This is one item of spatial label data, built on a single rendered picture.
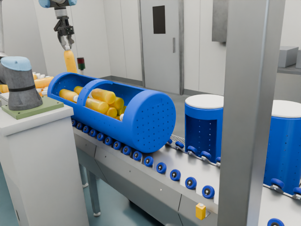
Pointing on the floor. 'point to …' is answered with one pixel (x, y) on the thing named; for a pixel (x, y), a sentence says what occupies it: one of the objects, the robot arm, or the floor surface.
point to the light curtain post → (247, 106)
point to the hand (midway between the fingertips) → (66, 47)
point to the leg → (93, 193)
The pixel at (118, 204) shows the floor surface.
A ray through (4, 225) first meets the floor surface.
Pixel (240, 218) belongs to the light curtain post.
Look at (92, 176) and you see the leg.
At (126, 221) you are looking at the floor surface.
